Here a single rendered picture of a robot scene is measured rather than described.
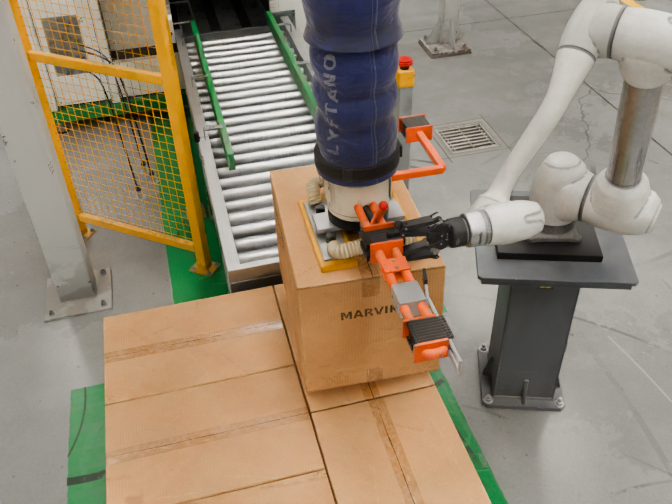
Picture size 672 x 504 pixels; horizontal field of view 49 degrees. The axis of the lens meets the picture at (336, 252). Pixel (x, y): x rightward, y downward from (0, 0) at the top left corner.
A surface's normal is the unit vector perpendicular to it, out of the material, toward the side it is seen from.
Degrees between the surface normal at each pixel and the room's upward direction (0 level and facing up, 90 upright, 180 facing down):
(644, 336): 0
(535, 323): 90
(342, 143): 73
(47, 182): 88
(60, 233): 90
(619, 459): 0
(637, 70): 109
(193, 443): 0
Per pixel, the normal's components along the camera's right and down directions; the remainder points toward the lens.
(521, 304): -0.09, 0.63
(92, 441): -0.03, -0.77
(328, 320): 0.19, 0.59
